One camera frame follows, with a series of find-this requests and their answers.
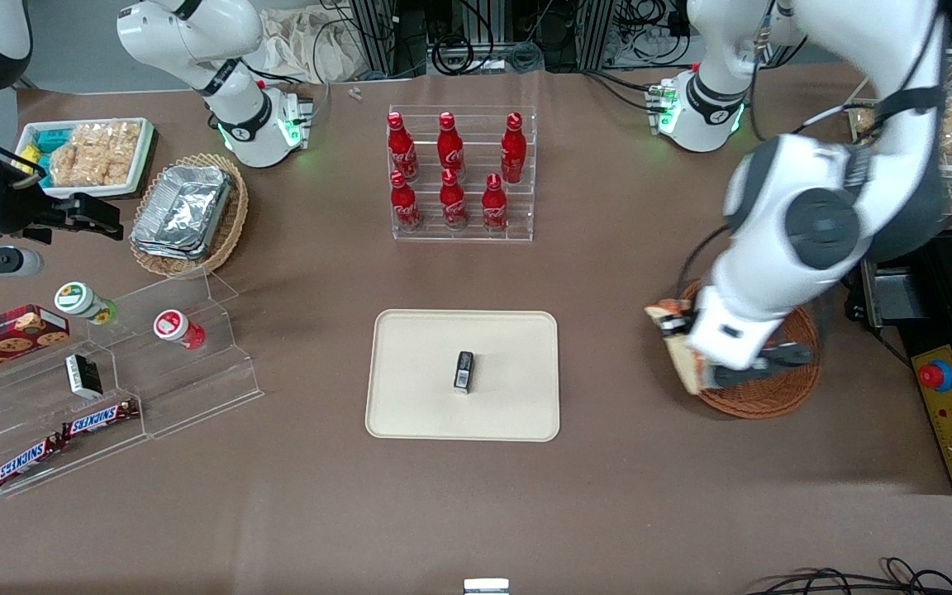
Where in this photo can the black and white small box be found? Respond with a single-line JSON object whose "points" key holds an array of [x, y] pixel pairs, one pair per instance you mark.
{"points": [[83, 376]]}

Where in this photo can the red lidded cup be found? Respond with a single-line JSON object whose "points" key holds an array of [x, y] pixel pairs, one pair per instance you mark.
{"points": [[174, 327]]}

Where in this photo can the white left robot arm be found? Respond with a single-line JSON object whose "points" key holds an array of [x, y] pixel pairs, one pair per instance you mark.
{"points": [[823, 223]]}

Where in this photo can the small white black device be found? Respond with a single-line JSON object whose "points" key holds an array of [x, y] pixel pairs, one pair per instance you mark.
{"points": [[486, 587]]}

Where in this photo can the beige plastic tray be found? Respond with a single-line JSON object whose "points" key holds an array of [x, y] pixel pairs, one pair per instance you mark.
{"points": [[418, 380]]}

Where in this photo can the clear acrylic bottle rack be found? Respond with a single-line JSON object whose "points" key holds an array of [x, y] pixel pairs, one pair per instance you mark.
{"points": [[517, 211]]}

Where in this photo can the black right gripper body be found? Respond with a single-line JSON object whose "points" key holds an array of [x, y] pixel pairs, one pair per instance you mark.
{"points": [[20, 209]]}

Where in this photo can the oval light wicker basket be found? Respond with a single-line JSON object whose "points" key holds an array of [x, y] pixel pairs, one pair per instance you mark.
{"points": [[232, 223]]}

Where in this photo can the red plaid cookie box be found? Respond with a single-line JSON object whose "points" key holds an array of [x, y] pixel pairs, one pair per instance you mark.
{"points": [[5, 339]]}

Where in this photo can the teal snack packet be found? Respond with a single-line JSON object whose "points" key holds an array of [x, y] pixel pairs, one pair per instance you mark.
{"points": [[51, 139]]}

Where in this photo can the green lidded cup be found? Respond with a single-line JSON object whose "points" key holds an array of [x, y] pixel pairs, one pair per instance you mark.
{"points": [[79, 301]]}

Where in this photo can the beige cloth bag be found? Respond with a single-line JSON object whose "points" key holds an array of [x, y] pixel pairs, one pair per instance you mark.
{"points": [[311, 45]]}

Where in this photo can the brown snickers bar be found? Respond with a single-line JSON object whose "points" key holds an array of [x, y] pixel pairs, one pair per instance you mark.
{"points": [[28, 461], [100, 419]]}

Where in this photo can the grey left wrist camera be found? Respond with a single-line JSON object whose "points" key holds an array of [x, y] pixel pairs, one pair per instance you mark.
{"points": [[761, 368]]}

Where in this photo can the triangular sandwich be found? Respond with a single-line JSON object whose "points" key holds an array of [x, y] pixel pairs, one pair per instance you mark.
{"points": [[687, 364]]}

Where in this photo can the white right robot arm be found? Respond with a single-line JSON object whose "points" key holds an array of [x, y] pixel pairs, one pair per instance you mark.
{"points": [[195, 41]]}

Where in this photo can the small clear cracker bag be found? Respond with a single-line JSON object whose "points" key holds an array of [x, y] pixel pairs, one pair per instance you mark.
{"points": [[864, 122]]}

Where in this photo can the red cola bottle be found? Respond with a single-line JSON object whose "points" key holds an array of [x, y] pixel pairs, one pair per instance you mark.
{"points": [[494, 208], [513, 149], [453, 205], [402, 149], [405, 207], [450, 147]]}

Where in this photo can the white rectangular snack tray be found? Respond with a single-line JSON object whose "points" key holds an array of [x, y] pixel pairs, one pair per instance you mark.
{"points": [[88, 192]]}

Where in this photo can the round brown wicker basket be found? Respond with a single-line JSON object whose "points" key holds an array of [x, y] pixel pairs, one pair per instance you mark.
{"points": [[773, 401]]}

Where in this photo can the bag of rice crackers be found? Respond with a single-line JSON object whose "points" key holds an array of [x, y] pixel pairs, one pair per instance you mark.
{"points": [[96, 153]]}

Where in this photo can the yellow snack packet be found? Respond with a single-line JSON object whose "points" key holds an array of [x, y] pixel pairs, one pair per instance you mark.
{"points": [[31, 160]]}

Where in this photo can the black equipment base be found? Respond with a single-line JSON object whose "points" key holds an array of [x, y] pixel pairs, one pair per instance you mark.
{"points": [[939, 314]]}

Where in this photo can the clear acrylic stepped stand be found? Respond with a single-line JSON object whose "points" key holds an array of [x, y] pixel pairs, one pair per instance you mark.
{"points": [[195, 388]]}

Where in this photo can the stacked aluminium foil containers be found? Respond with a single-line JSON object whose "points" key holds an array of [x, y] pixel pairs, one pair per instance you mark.
{"points": [[183, 211]]}

